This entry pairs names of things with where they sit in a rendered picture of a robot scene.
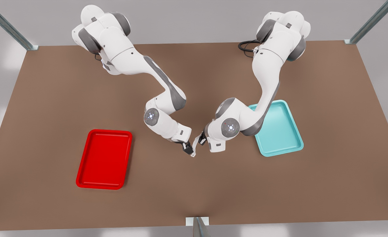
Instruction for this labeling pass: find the red rectangular tray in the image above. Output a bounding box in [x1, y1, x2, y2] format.
[76, 129, 133, 190]

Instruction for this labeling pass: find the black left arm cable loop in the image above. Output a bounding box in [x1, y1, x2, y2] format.
[238, 40, 262, 54]

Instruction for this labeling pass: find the silver frame post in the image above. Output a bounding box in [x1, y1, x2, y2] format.
[344, 0, 388, 45]
[0, 0, 39, 51]
[185, 217, 211, 237]

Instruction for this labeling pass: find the white drainage pipe clamp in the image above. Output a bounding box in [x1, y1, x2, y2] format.
[190, 132, 205, 158]

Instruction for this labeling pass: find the cyan rectangular tray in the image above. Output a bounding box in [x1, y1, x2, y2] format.
[248, 100, 304, 157]

